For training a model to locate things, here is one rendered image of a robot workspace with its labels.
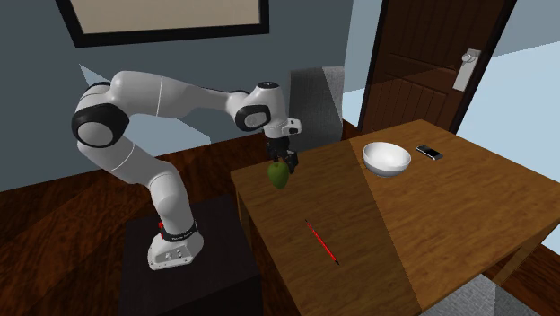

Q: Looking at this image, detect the black framed wall picture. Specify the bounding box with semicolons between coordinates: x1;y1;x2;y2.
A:
55;0;270;48

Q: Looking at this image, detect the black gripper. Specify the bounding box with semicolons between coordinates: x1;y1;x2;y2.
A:
266;136;301;175

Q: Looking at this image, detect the black smartphone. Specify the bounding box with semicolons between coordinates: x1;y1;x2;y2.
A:
415;145;444;162

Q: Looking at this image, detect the white bowl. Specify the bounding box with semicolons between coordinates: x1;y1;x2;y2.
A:
361;141;412;179

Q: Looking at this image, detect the black robot stand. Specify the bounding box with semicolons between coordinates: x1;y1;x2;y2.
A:
118;193;264;316

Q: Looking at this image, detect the grey rug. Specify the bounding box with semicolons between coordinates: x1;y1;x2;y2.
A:
418;273;545;316

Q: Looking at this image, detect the red pen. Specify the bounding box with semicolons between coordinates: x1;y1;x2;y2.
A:
304;219;340;267

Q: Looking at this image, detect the dark brown wooden door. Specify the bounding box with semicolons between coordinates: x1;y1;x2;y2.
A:
357;0;518;135

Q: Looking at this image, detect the green fruit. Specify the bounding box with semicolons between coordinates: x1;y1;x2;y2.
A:
267;160;290;190

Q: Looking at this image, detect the brown wooden table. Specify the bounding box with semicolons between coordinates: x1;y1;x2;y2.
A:
230;118;560;316

